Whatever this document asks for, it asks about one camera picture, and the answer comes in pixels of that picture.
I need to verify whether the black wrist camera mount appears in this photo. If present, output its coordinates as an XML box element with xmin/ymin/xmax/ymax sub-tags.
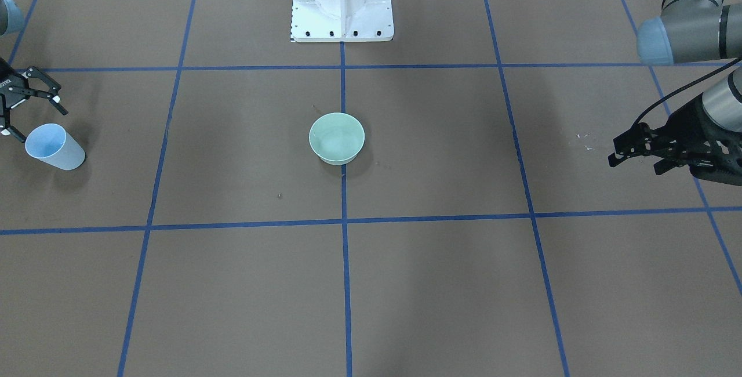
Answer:
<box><xmin>689</xmin><ymin>141</ymin><xmax>741</xmax><ymax>186</ymax></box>

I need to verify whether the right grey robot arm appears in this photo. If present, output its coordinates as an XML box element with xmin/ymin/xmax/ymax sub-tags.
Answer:
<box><xmin>1</xmin><ymin>0</ymin><xmax>68</xmax><ymax>143</ymax></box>

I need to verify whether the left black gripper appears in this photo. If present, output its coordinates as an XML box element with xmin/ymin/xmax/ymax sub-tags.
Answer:
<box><xmin>608</xmin><ymin>99</ymin><xmax>740</xmax><ymax>170</ymax></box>

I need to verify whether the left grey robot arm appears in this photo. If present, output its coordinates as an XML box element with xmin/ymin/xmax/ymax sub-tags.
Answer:
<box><xmin>608</xmin><ymin>0</ymin><xmax>741</xmax><ymax>185</ymax></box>

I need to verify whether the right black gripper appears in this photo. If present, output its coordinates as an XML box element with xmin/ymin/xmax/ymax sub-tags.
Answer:
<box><xmin>1</xmin><ymin>57</ymin><xmax>68</xmax><ymax>143</ymax></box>

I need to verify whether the mint green bowl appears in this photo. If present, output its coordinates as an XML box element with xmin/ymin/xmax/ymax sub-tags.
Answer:
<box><xmin>308</xmin><ymin>113</ymin><xmax>366</xmax><ymax>166</ymax></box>

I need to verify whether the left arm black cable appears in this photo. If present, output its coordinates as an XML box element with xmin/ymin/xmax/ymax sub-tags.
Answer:
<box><xmin>632</xmin><ymin>58</ymin><xmax>742</xmax><ymax>128</ymax></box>

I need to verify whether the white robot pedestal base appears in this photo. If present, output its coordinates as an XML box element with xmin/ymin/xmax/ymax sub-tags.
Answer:
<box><xmin>290</xmin><ymin>0</ymin><xmax>395</xmax><ymax>42</ymax></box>

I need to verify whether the light blue plastic cup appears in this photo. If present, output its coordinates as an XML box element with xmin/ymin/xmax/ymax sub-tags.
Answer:
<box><xmin>24</xmin><ymin>124</ymin><xmax>86</xmax><ymax>171</ymax></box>

